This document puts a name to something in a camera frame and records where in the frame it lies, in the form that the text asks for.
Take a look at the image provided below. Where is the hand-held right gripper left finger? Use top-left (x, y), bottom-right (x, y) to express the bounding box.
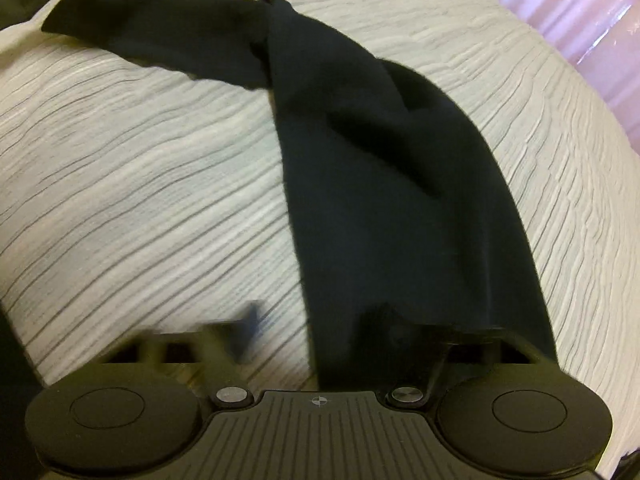
top-left (97, 300), bottom-right (267, 408)

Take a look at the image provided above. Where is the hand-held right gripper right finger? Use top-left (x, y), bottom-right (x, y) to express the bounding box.
top-left (387, 326), bottom-right (549, 407)

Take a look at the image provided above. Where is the dark navy garment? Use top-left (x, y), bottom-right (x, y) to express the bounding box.
top-left (41, 0), bottom-right (558, 391)

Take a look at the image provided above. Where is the bed with white ribbed bedspread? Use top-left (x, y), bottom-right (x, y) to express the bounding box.
top-left (0, 0), bottom-right (640, 480)

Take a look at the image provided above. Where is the pink sheer curtain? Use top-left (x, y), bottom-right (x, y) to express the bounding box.
top-left (492, 0), bottom-right (640, 156)

